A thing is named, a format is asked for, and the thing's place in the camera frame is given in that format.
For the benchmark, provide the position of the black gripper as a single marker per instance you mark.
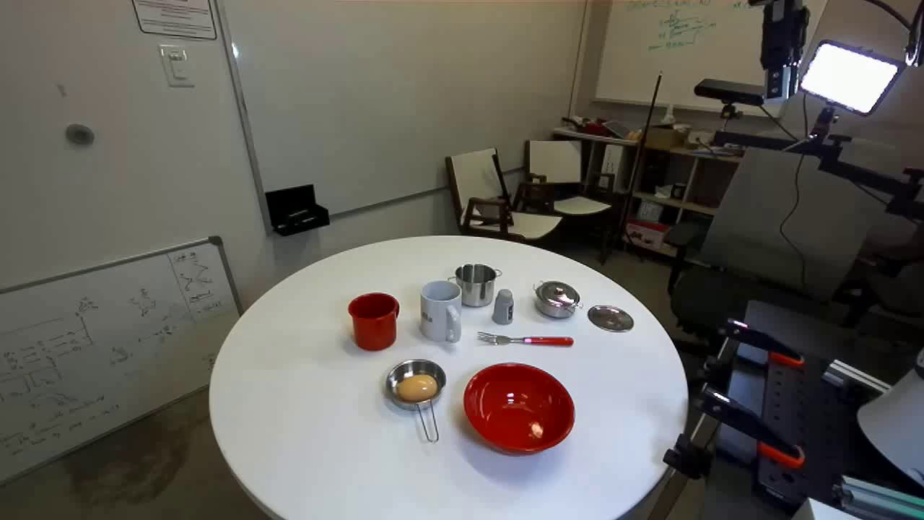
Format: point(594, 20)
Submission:
point(785, 43)

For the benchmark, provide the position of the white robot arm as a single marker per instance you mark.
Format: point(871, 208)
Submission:
point(896, 419)

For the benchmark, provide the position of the flat steel lid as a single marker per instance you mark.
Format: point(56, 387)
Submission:
point(612, 317)

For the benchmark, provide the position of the small steel pot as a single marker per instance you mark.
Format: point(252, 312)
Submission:
point(557, 310)

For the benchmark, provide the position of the bright led light panel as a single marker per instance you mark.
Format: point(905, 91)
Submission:
point(850, 76)

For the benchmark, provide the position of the whiteboard with green writing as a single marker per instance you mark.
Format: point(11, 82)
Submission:
point(674, 39)

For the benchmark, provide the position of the wooden shelf unit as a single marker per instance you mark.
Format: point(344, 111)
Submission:
point(674, 183)

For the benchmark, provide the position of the white cushioned wooden chair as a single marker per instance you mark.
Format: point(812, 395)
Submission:
point(480, 183)
point(565, 167)

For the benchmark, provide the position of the grey salt shaker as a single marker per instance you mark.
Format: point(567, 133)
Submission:
point(505, 307)

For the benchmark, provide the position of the steel cup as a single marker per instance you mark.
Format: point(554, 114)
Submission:
point(476, 290)

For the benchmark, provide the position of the white ceramic mug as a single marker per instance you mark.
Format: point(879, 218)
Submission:
point(440, 307)

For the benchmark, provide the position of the red bowl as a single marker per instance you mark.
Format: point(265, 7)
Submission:
point(519, 407)

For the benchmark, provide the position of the red plastic cup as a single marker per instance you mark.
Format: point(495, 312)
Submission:
point(375, 320)

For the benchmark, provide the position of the brown egg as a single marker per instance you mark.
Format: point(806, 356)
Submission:
point(418, 387)

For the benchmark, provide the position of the black eraser holder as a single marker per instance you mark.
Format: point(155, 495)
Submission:
point(297, 208)

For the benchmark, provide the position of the small steel pan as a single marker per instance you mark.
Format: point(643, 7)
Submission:
point(398, 391)

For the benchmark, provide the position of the leaning whiteboard with drawings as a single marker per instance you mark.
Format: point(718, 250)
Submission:
point(98, 356)

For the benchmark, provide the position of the black sensor bar camera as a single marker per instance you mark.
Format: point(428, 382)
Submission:
point(730, 91)

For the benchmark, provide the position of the large wall whiteboard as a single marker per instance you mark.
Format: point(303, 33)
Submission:
point(386, 95)

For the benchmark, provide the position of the white wall switch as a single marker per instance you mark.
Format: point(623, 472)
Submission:
point(177, 63)

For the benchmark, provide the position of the paper notice on wall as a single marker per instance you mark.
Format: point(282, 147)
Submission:
point(174, 18)

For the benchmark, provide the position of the dark round wall magnet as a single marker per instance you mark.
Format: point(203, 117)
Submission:
point(80, 133)

